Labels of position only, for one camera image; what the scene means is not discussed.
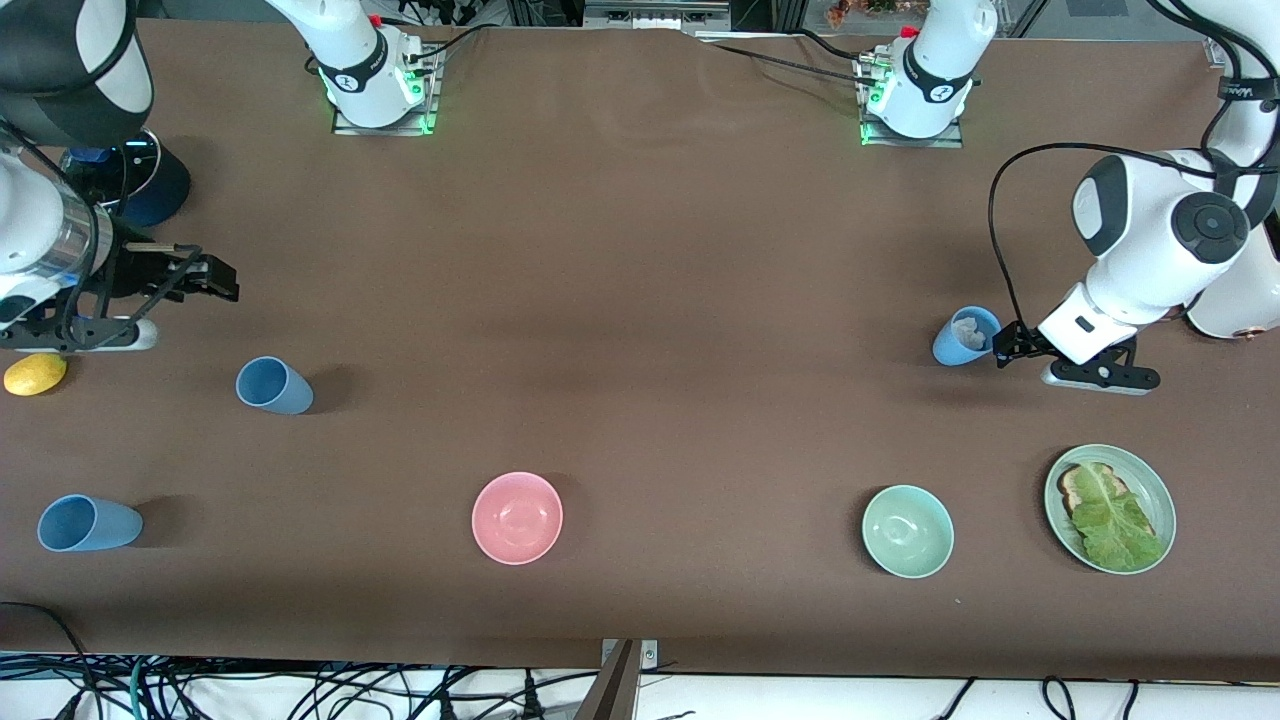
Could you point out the mint green bowl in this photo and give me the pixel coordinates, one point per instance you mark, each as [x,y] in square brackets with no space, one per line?
[908,531]

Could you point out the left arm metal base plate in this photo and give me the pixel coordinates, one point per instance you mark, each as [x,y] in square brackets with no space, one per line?
[950,140]

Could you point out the dark blue saucepan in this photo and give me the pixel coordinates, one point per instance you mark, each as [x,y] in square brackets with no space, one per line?
[165,195]

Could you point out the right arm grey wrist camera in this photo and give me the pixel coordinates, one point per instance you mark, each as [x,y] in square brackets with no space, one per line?
[100,336]

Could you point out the white toaster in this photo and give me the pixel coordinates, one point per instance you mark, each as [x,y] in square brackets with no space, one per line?
[1240,310]

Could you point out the green lettuce leaf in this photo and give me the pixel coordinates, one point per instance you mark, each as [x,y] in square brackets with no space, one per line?
[1115,525]

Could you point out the pink bowl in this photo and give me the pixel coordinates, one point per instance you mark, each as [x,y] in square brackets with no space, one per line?
[517,518]

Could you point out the green plate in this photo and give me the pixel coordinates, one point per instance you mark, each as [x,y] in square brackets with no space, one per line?
[1152,490]

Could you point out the orange dried plant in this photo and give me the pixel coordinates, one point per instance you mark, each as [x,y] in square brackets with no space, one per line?
[850,10]

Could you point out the crumpled white paper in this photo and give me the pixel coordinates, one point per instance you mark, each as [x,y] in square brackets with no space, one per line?
[968,332]

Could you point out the toast slice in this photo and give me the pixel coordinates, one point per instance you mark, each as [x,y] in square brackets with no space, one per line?
[1072,488]

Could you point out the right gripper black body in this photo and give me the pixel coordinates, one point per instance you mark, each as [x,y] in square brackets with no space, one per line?
[133,268]

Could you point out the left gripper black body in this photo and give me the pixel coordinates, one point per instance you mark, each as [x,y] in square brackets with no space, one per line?
[1020,342]

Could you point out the grey power strip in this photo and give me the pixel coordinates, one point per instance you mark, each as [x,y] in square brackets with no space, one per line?
[655,15]

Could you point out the grey camera pole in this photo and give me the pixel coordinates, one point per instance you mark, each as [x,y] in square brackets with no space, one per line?
[612,695]

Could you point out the blue cup with paper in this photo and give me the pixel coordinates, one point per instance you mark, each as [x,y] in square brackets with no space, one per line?
[950,348]

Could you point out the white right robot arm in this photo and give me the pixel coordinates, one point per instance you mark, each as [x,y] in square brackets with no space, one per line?
[360,70]

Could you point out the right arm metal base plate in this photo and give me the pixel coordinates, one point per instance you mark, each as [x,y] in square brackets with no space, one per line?
[345,125]

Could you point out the yellow lemon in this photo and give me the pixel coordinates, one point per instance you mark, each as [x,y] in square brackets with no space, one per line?
[33,378]

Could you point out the silver table bracket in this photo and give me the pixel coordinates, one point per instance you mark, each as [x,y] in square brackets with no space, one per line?
[650,655]

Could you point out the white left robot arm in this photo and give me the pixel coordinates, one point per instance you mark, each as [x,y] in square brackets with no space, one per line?
[1140,250]

